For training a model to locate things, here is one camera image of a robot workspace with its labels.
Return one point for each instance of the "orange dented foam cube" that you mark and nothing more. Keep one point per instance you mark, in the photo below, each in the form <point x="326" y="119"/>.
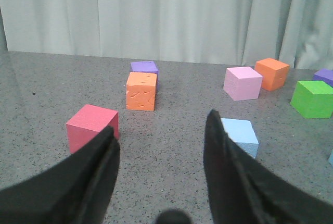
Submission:
<point x="141" y="88"/>

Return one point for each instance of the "grey curtain backdrop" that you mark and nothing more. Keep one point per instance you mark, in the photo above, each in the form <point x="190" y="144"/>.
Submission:
<point x="297" y="32"/>

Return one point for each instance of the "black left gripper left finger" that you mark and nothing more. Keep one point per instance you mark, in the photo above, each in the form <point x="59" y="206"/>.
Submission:
<point x="77" y="190"/>

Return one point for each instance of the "pink foam cube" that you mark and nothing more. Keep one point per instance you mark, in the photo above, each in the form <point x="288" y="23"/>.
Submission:
<point x="242" y="83"/>

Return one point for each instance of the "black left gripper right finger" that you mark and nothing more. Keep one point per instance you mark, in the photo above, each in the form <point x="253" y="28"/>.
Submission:
<point x="240" y="190"/>

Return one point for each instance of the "purple cube behind orange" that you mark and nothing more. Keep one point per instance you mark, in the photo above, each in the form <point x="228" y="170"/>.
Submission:
<point x="145" y="66"/>

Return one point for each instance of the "light blue foam cube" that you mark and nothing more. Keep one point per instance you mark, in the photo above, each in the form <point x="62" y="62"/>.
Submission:
<point x="242" y="133"/>
<point x="330" y="160"/>

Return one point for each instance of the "green foam cube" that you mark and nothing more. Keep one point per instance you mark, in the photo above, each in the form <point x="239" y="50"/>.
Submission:
<point x="312" y="99"/>

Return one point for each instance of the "red foam cube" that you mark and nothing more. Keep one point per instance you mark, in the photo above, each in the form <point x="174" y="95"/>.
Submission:
<point x="87" y="123"/>

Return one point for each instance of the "purple foam cube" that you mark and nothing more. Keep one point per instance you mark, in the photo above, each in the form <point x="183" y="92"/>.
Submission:
<point x="325" y="75"/>

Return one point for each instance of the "smooth orange foam cube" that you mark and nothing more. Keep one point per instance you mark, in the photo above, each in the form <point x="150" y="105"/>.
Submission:
<point x="274" y="73"/>

